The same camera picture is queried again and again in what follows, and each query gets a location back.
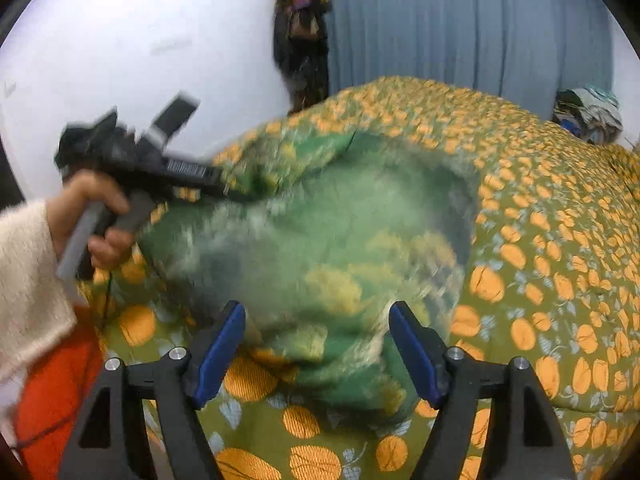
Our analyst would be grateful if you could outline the pile of clothes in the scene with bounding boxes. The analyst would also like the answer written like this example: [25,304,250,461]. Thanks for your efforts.
[552,85,625,145]

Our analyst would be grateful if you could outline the olive bedspread with orange flowers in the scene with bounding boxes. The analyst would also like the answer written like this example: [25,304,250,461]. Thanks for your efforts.
[77,76,640,480]

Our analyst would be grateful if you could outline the person's left hand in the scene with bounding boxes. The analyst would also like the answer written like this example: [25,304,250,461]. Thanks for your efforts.
[49,172,137,271]

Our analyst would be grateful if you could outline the green landscape print jacket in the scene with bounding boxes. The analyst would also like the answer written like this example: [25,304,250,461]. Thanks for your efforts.
[135,127,483,423]

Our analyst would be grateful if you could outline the blue curtain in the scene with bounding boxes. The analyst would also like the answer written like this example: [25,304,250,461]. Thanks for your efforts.
[307,0,615,111]

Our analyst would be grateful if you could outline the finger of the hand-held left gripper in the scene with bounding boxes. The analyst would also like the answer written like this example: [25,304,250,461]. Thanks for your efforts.
[220,184,258,207]

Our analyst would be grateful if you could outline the orange cloth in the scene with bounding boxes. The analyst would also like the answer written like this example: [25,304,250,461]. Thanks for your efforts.
[15,305,108,478]

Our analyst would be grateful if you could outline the person's left forearm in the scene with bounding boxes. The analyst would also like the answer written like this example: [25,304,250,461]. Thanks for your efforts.
[0,200,77,382]

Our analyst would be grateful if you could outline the dark hanging clothes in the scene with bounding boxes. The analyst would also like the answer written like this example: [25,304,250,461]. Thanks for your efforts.
[272,0,333,115]

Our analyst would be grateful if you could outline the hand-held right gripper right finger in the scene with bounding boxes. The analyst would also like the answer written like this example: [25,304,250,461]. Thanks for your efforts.
[389,301,576,480]

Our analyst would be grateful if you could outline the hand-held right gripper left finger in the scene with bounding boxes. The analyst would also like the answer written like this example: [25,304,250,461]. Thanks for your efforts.
[59,301,247,480]

